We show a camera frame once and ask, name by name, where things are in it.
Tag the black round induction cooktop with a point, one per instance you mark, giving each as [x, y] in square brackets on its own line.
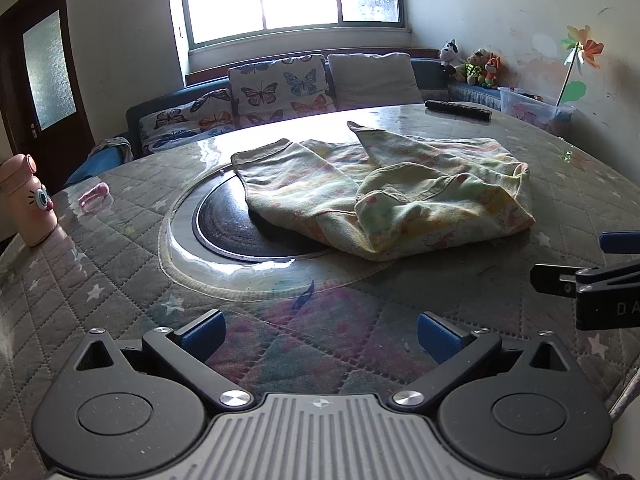
[224, 224]

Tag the lying butterfly print cushion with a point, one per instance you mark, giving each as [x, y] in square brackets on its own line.
[209, 115]

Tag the dark wooden door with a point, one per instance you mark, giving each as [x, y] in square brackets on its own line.
[41, 105]

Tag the upright butterfly print cushion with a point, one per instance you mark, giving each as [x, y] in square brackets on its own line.
[286, 88]

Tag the clear plastic storage box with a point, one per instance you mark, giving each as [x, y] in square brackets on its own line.
[539, 113]

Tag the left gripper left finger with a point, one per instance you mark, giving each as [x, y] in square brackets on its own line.
[181, 355]

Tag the pink cartoon water bottle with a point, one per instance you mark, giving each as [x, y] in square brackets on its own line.
[29, 203]

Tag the colourful paper pinwheel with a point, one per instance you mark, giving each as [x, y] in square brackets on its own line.
[582, 50]

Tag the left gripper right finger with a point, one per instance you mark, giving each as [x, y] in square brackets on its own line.
[460, 357]

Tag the brown plush bear green vest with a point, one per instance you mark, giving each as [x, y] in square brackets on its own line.
[475, 67]

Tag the orange plush toy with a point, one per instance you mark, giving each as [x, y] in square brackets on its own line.
[491, 71]

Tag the black remote control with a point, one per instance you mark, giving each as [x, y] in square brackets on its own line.
[457, 109]

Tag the colourful patterned child's shirt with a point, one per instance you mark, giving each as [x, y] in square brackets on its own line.
[387, 195]

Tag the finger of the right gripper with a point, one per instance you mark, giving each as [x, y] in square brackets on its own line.
[620, 242]
[554, 280]

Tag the small pink toy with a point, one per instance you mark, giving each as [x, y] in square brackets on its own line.
[94, 195]

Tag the blue sofa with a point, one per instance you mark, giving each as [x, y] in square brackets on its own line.
[430, 78]

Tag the black white plush cow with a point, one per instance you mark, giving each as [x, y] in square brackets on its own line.
[452, 63]

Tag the plain beige cushion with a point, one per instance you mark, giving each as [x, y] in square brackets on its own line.
[372, 80]

